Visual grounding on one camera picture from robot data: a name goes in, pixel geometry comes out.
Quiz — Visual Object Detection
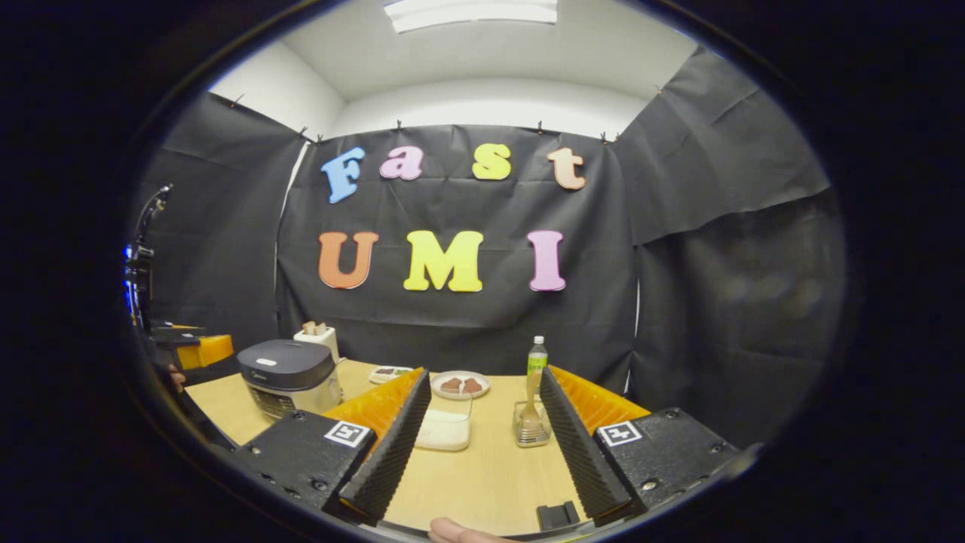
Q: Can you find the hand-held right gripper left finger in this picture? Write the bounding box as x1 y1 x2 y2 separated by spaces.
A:
234 367 432 525

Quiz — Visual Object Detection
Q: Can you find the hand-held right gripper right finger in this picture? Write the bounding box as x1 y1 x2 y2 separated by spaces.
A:
539 366 743 527

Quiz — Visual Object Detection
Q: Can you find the wire chopstick holder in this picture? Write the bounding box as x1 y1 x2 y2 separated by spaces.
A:
513 400 553 449

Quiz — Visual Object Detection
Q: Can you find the clear box of rice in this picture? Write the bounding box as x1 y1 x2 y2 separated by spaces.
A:
415 392 474 452

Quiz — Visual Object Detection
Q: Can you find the wooden spoon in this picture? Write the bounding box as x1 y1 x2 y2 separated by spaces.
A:
520 370 545 427

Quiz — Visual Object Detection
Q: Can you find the grey rice cooker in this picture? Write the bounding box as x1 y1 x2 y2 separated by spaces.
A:
237 339 344 421

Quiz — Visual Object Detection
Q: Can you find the white round plate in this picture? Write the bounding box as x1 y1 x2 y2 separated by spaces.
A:
430 370 492 400

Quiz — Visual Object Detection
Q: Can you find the white toaster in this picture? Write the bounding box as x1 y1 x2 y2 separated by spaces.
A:
293 321 340 363

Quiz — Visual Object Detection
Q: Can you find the black backdrop cloth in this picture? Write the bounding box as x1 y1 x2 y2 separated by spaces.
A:
132 47 849 449

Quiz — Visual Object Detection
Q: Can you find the large ceiling light panel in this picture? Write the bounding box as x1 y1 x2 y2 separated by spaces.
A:
383 0 559 33

